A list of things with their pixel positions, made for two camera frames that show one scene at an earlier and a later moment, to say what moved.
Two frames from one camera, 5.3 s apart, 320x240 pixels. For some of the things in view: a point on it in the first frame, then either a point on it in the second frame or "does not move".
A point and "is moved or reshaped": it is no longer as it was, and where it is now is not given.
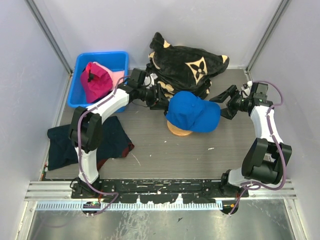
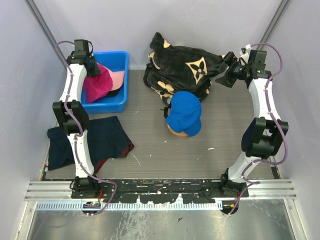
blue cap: (188, 111) is moved or reshaped
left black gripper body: (149, 95) -> (91, 57)
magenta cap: (96, 81) does not move
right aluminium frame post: (283, 7) does not move
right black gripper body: (237, 102) -> (236, 71)
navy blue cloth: (115, 143) does not move
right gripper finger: (225, 95) -> (224, 65)
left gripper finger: (164, 95) -> (90, 70)
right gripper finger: (228, 113) -> (226, 81)
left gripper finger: (162, 106) -> (96, 70)
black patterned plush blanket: (179, 68) does not move
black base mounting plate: (157, 191) does not move
